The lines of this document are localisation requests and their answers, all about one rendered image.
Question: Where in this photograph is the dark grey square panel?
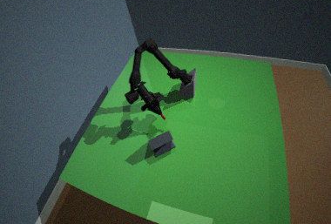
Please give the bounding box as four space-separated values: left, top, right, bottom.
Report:
148 131 176 157

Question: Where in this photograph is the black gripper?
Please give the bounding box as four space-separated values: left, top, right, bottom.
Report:
141 91 164 115

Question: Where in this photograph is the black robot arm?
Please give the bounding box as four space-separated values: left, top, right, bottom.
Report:
125 38 193 104

